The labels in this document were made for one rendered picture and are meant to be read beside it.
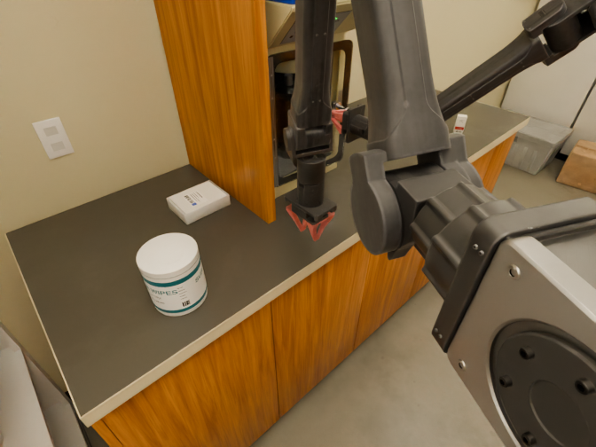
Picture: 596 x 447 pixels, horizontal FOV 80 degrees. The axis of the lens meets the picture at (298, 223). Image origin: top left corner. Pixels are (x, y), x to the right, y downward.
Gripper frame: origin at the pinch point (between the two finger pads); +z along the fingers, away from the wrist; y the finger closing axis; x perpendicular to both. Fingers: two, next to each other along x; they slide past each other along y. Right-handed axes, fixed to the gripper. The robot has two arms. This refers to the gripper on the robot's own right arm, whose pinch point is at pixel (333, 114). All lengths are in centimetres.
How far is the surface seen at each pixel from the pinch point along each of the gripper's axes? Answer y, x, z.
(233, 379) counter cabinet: -57, 58, -20
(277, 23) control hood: 27.2, 20.5, 0.4
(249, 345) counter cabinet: -47, 51, -20
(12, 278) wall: -44, 95, 50
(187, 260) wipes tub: -11, 60, -15
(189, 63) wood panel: 13.7, 28.5, 31.4
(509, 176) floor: -120, -232, 2
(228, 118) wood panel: 2.8, 28.5, 13.6
